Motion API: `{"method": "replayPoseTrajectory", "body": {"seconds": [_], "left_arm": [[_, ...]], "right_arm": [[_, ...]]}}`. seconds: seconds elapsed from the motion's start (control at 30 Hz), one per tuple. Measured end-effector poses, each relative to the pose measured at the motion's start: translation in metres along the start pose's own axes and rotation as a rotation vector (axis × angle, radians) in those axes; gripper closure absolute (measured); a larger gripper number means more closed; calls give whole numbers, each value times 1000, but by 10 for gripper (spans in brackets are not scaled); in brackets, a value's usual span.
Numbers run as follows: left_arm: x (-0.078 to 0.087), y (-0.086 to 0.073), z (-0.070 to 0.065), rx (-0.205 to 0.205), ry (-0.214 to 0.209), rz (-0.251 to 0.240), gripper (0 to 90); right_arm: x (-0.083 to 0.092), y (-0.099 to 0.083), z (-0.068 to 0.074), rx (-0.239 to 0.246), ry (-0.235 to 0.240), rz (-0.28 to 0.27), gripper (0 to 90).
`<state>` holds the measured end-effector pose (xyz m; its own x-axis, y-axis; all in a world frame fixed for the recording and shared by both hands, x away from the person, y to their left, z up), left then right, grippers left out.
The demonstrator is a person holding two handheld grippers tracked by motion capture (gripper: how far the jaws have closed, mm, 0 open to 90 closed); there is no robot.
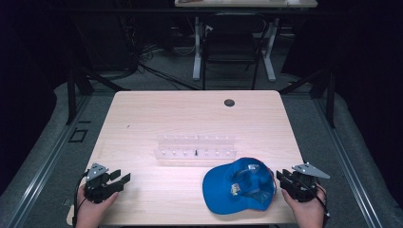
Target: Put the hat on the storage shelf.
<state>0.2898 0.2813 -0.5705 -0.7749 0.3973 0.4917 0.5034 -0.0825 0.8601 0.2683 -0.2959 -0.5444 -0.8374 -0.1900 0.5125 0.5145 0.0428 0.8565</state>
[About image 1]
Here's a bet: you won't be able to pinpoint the person's right hand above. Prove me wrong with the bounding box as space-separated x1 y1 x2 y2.
280 185 327 228

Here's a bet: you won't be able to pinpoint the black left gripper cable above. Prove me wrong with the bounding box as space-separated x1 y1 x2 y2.
72 171 88 228

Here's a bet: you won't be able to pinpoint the black chair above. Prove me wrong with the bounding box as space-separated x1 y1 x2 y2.
201 12 268 91

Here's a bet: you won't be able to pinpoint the black metal stand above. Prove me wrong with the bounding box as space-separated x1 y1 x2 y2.
65 66 131 126
278 66 337 129

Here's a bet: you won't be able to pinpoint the white-legged desk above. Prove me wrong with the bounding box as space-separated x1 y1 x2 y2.
174 0 318 83

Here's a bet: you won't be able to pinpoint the black floor cables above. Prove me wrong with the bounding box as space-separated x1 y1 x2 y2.
136 42 202 91

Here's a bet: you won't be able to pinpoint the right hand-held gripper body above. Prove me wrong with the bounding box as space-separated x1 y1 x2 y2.
286 161 331 203

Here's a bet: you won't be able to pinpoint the blue baseball cap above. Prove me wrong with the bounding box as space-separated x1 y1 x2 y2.
201 157 278 216

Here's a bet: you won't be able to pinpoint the clear acrylic rack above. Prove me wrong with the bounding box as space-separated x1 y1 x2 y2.
153 134 239 161

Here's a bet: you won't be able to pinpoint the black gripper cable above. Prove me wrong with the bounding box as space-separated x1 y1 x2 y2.
315 182 331 228
72 171 88 228

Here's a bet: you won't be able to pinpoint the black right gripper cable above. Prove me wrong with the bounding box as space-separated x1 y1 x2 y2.
315 182 331 228

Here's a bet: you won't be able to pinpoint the metal floor rail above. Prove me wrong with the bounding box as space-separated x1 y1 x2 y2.
5 94 93 228
312 96 386 228

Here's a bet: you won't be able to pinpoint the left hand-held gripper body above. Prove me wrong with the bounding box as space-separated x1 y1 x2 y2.
84 162 117 204

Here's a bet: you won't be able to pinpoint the person's left hand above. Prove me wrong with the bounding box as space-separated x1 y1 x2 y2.
75 184 120 228

